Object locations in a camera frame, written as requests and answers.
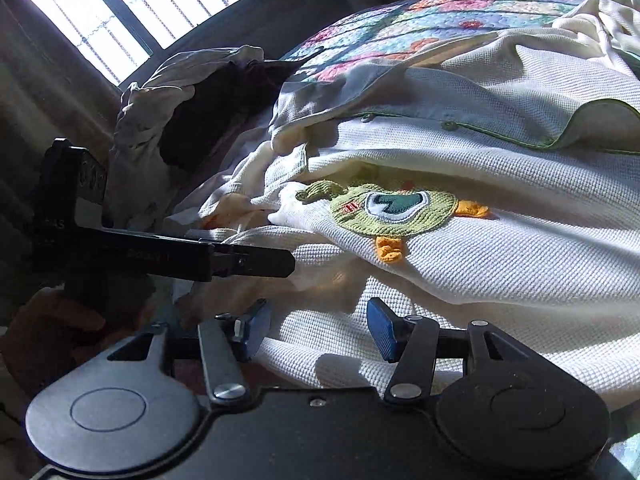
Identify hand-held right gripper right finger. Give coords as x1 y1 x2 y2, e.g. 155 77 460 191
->
366 297 518 406

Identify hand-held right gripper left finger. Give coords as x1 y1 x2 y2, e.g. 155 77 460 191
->
105 299 273 407

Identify cream waffle pajama shirt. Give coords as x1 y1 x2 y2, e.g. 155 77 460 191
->
165 25 640 411

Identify person's left hand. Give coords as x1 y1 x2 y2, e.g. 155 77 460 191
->
10 282 157 393

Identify white fleece hoodie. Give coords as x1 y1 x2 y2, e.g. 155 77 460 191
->
110 45 281 233

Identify dark brown knit sweater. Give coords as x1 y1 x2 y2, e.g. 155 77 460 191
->
160 59 303 171

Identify floral quilt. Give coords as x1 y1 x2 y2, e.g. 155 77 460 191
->
280 0 640 480

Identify cream waffle pajama pants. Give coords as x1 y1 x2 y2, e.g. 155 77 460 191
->
550 0 640 66

